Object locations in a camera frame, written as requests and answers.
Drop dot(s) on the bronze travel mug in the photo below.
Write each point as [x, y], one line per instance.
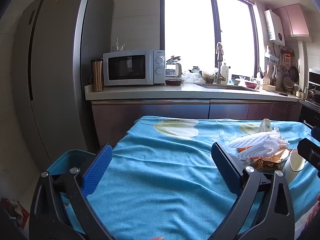
[98, 76]

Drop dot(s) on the kitchen window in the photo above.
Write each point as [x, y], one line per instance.
[190, 30]

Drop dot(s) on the steel kitchen faucet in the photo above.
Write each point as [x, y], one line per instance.
[219, 62]

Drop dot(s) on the brown kitchen base cabinet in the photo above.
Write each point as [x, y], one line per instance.
[150, 110]

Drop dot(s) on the glass food jar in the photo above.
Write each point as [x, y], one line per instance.
[208, 77]

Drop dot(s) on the white microwave oven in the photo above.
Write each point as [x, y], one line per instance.
[125, 67]

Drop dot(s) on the red bowl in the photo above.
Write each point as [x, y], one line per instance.
[249, 84]

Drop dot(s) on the steel kitchen sink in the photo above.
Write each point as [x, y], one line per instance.
[225, 87]

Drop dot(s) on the white foam fruit net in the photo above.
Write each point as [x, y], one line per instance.
[260, 142]

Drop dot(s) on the orange peel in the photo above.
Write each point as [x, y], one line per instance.
[241, 150]

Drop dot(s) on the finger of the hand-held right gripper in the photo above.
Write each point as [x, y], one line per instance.
[316, 133]
[310, 151]

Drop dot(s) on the hanging frying pan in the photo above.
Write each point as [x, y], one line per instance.
[294, 73]

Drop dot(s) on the grey refrigerator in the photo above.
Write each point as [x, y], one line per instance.
[57, 67]

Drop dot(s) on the white soap bottle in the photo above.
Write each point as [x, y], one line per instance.
[224, 75]

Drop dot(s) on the red printed cardboard box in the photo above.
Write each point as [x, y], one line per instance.
[15, 211]

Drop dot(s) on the white figurine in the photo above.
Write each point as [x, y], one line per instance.
[117, 47]

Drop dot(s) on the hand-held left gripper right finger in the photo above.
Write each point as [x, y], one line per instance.
[225, 166]

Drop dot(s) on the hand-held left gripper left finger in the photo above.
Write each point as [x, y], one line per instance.
[97, 170]

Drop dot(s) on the white water heater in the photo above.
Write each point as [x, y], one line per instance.
[274, 27]

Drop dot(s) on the gold snack wrapper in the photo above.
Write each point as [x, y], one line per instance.
[270, 161]

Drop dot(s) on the pink wall cabinet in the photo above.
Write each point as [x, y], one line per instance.
[295, 21]

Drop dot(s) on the clear plastic bag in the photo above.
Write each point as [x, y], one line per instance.
[192, 77]

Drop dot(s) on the blue floral blanket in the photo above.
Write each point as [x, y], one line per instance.
[162, 180]

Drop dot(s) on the white bowl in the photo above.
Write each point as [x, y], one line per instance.
[235, 82]

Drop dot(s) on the glass electric kettle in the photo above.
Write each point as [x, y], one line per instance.
[173, 68]

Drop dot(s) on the blue plastic bin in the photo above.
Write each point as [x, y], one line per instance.
[67, 158]

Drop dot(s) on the dark red food container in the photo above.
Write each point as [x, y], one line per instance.
[173, 81]

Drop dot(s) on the black built-in oven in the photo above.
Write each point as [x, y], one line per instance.
[312, 100]

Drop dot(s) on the dotted white paper cup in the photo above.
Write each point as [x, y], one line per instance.
[295, 165]

